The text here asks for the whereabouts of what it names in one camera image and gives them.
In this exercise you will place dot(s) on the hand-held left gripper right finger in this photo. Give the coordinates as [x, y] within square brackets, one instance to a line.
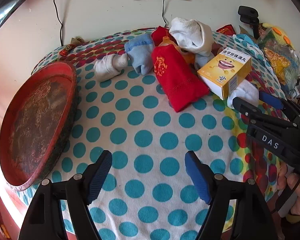
[197, 175]

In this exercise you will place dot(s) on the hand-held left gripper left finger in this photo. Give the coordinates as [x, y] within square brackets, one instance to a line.
[100, 175]

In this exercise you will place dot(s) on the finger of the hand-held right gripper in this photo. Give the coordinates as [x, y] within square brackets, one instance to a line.
[252, 116]
[271, 100]

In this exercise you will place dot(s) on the small white sock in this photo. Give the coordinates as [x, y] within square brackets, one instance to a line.
[245, 90]

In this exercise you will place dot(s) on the yellow cardboard box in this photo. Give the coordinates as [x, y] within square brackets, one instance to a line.
[222, 72]

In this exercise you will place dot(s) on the blue and white sock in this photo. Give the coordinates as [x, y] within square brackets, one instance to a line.
[202, 60]

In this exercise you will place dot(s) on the red embroidered sock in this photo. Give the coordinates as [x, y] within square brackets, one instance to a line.
[177, 85]

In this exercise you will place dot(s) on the round red tray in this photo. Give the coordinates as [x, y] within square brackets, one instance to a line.
[35, 120]

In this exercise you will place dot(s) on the orange plush toy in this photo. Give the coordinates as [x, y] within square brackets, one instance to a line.
[188, 58]

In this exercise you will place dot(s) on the large white sock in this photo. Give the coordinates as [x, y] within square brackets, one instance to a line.
[190, 32]

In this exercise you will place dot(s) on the grey-white sock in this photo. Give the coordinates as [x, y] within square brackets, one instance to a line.
[106, 68]

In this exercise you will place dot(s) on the plain red sock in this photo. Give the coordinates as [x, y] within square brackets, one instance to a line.
[160, 33]

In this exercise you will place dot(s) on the small blue sock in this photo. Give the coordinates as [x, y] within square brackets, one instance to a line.
[140, 55]

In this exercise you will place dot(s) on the clear plastic snack bag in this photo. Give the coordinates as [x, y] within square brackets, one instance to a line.
[277, 62]

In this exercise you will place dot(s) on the bunched blue dotted cloth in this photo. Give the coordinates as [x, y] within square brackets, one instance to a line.
[250, 45]

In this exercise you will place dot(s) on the yellow knitted toy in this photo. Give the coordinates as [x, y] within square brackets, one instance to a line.
[280, 31]

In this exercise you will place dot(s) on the polka dot blanket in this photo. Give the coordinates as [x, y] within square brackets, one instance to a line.
[145, 120]

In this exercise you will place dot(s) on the red snack packet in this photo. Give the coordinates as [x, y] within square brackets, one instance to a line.
[226, 30]

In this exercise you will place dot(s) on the black clamp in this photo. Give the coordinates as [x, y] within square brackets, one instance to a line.
[247, 12]

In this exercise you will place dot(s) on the red wrapped candy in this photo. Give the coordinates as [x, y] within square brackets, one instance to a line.
[67, 50]

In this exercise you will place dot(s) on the brown paper scrap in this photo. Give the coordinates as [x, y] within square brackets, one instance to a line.
[77, 41]

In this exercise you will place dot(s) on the dark glossy panel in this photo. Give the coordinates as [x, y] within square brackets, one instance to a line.
[5, 12]

